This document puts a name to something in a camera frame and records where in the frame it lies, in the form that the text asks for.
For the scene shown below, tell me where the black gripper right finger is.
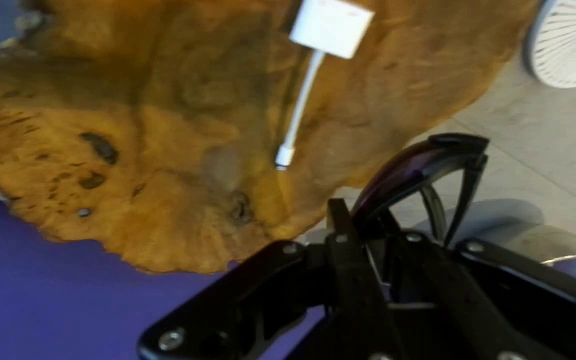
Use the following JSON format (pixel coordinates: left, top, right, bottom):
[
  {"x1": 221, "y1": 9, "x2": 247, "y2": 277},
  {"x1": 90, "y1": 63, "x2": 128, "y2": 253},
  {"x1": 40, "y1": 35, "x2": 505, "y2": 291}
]
[{"x1": 365, "y1": 225, "x2": 576, "y2": 360}]

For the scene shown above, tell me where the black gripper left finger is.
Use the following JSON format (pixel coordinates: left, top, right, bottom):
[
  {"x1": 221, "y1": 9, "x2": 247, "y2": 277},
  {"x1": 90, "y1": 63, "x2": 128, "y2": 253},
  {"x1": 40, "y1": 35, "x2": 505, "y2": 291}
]
[{"x1": 135, "y1": 197, "x2": 398, "y2": 360}]

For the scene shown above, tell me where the brown wooden burl tray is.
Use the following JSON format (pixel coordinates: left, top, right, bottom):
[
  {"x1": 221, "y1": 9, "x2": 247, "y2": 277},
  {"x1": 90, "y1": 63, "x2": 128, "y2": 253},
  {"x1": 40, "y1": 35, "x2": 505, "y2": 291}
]
[{"x1": 0, "y1": 0, "x2": 544, "y2": 277}]

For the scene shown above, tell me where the white cable adapter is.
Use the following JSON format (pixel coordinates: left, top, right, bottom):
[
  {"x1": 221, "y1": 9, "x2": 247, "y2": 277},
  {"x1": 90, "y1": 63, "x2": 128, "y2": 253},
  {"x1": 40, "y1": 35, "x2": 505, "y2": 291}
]
[{"x1": 271, "y1": 0, "x2": 375, "y2": 172}]

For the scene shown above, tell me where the round white coaster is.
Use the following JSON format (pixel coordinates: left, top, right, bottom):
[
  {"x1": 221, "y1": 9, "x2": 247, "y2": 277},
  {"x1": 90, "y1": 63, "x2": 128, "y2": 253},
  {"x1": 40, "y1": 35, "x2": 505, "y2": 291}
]
[{"x1": 522, "y1": 0, "x2": 576, "y2": 91}]

